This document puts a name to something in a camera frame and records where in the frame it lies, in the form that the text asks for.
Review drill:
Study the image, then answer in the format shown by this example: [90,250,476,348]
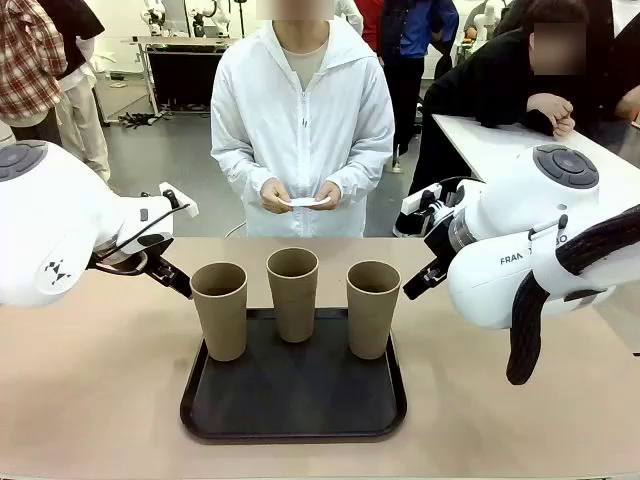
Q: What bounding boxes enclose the tall brown cup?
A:
[189,262,249,362]
[346,260,403,361]
[265,247,320,344]

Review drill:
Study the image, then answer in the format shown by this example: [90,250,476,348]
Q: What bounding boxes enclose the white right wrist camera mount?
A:
[402,183,451,221]

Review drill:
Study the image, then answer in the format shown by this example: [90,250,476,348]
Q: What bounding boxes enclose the person in white jacket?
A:
[209,17,396,239]

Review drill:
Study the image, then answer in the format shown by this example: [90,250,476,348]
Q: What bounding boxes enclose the metal workbench with black panel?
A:
[132,34,229,117]

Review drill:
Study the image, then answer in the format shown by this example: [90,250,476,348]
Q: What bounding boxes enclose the black sweater person's hand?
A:
[527,93,575,139]

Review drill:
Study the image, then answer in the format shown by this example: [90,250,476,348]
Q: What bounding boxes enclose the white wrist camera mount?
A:
[402,183,451,221]
[158,182,200,219]

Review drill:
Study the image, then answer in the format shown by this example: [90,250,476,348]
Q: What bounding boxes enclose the person in black sweater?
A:
[409,0,640,196]

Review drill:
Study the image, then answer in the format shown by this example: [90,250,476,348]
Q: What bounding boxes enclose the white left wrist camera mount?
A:
[158,182,200,219]

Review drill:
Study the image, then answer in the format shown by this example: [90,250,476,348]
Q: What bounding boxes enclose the black plastic tray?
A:
[179,307,408,444]

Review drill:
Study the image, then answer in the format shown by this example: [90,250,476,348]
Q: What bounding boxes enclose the person's left forearm white sleeve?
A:
[332,139,396,206]

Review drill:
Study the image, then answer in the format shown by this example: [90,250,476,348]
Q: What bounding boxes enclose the person's right forearm white sleeve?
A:
[210,139,276,201]

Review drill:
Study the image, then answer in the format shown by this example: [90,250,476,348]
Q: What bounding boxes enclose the person in blue jacket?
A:
[379,0,460,171]

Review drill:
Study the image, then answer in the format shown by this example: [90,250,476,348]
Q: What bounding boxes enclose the cable pile on floor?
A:
[117,112,167,129]

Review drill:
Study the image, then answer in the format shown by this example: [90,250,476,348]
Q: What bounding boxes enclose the person's right hand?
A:
[260,178,294,215]

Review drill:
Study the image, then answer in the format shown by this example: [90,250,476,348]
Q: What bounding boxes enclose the person in red top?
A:
[359,0,385,56]

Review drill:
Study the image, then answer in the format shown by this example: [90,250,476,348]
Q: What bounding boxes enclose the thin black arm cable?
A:
[94,202,191,261]

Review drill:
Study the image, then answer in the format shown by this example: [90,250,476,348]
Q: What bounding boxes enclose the person in cream trousers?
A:
[39,0,112,184]

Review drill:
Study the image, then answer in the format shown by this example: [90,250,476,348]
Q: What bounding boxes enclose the black braided cable sleeve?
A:
[505,203,640,386]

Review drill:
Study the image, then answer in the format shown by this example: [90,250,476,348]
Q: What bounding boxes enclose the person's left hand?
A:
[314,182,342,211]

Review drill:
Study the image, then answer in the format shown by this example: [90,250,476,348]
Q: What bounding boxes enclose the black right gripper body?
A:
[423,214,459,261]

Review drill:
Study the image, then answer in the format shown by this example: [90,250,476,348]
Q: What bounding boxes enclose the person in plaid shirt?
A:
[0,0,69,146]

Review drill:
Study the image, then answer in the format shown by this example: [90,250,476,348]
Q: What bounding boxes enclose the white side table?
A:
[432,113,640,182]

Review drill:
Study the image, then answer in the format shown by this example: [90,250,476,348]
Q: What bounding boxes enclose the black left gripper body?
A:
[91,248,160,277]

